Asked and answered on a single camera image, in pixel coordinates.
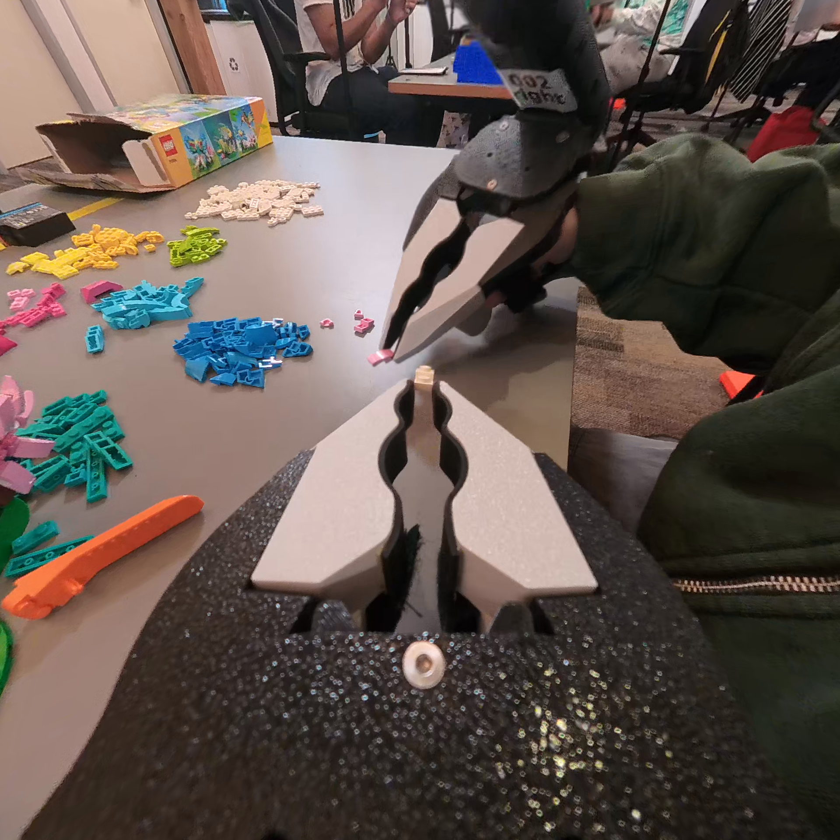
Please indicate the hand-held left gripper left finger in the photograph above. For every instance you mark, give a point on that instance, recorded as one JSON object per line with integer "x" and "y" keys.
{"x": 328, "y": 512}

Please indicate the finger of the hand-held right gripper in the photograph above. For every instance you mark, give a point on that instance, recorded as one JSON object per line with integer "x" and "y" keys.
{"x": 472, "y": 289}
{"x": 423, "y": 253}

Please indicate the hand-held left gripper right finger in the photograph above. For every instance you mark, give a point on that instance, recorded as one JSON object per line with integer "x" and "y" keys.
{"x": 518, "y": 518}

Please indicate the small white lego brick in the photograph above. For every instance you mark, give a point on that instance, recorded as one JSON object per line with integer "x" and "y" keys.
{"x": 425, "y": 377}

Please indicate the person's right forearm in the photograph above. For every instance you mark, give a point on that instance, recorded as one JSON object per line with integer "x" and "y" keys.
{"x": 709, "y": 249}

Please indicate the blue lego baseplate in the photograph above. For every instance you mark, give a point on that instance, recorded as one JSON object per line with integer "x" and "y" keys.
{"x": 478, "y": 62}

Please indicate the pile of white lego pieces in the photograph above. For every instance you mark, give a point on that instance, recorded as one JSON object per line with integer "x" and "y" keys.
{"x": 259, "y": 200}

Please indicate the pile of lime lego pieces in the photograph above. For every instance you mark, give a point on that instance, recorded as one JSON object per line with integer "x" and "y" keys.
{"x": 193, "y": 246}

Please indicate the yellow lego set box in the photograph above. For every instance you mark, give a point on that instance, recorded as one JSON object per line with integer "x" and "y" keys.
{"x": 210, "y": 131}

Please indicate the pile of teal lego pieces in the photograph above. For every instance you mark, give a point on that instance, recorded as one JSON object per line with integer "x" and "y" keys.
{"x": 82, "y": 439}

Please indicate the pile of light blue lego pieces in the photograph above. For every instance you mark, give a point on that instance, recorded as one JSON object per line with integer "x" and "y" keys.
{"x": 144, "y": 305}

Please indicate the long teal lego plate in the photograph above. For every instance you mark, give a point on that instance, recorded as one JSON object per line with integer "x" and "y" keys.
{"x": 46, "y": 558}

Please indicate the light blue lego plate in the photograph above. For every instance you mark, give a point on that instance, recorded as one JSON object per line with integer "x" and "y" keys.
{"x": 95, "y": 338}

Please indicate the magenta arched lego piece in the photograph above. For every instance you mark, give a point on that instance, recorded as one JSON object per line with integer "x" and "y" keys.
{"x": 100, "y": 290}

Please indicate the green lego model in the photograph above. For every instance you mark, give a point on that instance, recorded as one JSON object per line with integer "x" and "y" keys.
{"x": 10, "y": 531}

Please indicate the pink lego flower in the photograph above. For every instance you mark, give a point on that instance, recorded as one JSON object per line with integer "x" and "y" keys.
{"x": 16, "y": 433}

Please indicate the pile of yellow lego pieces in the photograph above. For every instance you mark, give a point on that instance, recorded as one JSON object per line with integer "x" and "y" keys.
{"x": 85, "y": 253}

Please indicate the pile of pink lego pieces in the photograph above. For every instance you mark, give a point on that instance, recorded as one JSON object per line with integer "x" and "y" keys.
{"x": 36, "y": 308}

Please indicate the person's right hand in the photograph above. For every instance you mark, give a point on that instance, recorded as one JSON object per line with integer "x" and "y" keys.
{"x": 568, "y": 236}

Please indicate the person's grey pants leg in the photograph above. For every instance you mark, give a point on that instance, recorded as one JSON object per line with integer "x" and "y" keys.
{"x": 623, "y": 472}

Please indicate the wooden background table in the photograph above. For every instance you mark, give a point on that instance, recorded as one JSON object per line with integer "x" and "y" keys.
{"x": 426, "y": 85}

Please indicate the black stand pole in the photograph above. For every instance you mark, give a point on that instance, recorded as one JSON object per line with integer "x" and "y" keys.
{"x": 345, "y": 79}

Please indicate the orange brick separator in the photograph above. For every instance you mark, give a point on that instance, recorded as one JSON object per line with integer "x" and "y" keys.
{"x": 111, "y": 544}

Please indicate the person's green jacket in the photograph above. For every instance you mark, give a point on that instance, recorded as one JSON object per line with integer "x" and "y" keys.
{"x": 754, "y": 492}

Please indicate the black office chair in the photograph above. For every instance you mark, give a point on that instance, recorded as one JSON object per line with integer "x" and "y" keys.
{"x": 275, "y": 65}

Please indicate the red bag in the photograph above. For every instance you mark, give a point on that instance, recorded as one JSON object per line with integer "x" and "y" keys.
{"x": 781, "y": 134}

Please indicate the small orange object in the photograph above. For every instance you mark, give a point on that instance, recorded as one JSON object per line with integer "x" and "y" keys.
{"x": 738, "y": 384}

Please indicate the white recycling bin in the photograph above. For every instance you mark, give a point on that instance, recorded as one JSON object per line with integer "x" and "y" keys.
{"x": 239, "y": 65}

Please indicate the black box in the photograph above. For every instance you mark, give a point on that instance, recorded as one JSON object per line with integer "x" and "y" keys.
{"x": 33, "y": 223}

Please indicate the wooden post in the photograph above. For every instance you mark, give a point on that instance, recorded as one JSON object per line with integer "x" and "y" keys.
{"x": 190, "y": 39}

